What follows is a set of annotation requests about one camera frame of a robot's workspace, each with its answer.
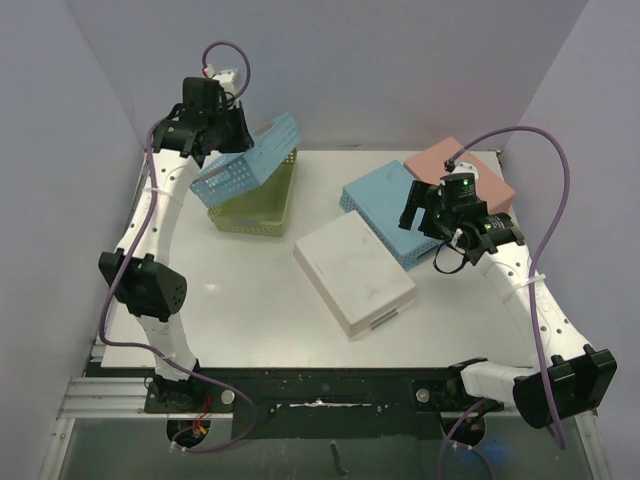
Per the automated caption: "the pink plastic basket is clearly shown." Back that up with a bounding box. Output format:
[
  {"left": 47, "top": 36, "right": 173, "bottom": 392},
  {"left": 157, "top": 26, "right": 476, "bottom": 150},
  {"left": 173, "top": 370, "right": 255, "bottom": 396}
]
[{"left": 404, "top": 137, "right": 516, "bottom": 214}]

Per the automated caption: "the blue plastic basket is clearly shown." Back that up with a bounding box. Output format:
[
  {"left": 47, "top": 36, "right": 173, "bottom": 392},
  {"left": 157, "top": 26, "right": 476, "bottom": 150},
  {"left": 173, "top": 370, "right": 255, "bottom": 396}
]
[
  {"left": 339, "top": 161, "right": 441, "bottom": 270},
  {"left": 190, "top": 113, "right": 300, "bottom": 208}
]

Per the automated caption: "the green plastic basket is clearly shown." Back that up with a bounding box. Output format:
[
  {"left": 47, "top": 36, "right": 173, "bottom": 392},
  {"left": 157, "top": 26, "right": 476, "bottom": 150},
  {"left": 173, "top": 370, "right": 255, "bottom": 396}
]
[{"left": 207, "top": 148, "right": 298, "bottom": 238}]

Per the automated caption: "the white plastic basket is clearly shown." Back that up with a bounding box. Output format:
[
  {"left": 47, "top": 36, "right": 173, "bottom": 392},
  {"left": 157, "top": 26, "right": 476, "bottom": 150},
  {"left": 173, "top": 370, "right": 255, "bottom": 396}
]
[{"left": 293, "top": 211, "right": 416, "bottom": 340}]

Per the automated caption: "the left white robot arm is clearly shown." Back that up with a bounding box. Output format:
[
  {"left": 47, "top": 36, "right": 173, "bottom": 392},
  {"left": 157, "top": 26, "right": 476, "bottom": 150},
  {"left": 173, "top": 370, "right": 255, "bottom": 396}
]
[{"left": 99, "top": 77, "right": 254, "bottom": 411}]

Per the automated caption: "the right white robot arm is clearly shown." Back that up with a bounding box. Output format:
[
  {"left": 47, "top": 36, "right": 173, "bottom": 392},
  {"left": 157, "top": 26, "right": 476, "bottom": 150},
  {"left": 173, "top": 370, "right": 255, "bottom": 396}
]
[{"left": 399, "top": 173, "right": 617, "bottom": 429}]

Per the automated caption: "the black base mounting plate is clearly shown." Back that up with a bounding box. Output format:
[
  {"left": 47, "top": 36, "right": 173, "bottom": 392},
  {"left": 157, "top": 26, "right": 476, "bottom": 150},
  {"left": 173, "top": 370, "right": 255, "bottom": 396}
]
[{"left": 144, "top": 366, "right": 476, "bottom": 440}]

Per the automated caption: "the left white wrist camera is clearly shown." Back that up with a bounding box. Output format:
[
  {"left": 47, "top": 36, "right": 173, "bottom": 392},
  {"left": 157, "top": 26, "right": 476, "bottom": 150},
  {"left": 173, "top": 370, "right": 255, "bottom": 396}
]
[{"left": 202, "top": 65, "right": 239, "bottom": 95}]

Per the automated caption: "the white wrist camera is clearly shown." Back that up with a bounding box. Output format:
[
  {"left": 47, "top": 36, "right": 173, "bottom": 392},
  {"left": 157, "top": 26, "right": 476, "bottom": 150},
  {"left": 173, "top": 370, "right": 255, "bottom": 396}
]
[
  {"left": 202, "top": 65, "right": 239, "bottom": 95},
  {"left": 444, "top": 158, "right": 479, "bottom": 181}
]

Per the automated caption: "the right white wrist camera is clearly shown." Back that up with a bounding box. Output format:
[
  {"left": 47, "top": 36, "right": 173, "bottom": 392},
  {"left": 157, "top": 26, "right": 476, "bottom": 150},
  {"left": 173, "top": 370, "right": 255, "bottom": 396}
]
[{"left": 444, "top": 158, "right": 479, "bottom": 181}]

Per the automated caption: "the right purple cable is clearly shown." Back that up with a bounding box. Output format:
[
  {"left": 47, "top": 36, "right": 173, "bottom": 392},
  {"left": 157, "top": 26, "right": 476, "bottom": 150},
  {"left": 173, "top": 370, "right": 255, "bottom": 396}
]
[{"left": 443, "top": 125, "right": 571, "bottom": 449}]

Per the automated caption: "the aluminium frame rail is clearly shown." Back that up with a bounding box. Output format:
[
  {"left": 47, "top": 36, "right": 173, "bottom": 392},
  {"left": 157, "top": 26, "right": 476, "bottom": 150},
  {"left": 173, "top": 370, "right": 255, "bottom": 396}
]
[{"left": 57, "top": 377, "right": 236, "bottom": 421}]

